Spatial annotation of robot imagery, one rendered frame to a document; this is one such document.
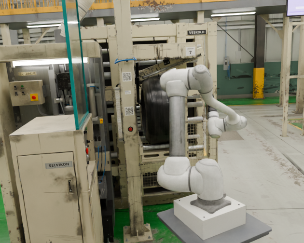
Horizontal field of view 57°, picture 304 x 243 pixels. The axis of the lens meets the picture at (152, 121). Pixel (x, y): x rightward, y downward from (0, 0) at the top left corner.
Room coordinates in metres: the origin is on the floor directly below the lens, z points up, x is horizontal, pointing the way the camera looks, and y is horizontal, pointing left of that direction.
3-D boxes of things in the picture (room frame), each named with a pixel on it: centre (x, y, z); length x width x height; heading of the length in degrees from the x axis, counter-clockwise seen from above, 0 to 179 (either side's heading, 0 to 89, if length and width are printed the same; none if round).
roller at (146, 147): (2.32, -0.08, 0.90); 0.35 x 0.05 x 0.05; 97
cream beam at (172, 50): (2.77, -0.15, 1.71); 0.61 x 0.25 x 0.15; 97
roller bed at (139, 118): (2.81, 0.21, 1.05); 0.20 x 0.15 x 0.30; 97
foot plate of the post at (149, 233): (2.41, 0.20, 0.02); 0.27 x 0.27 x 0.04; 7
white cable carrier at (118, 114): (2.37, 0.28, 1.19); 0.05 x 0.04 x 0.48; 7
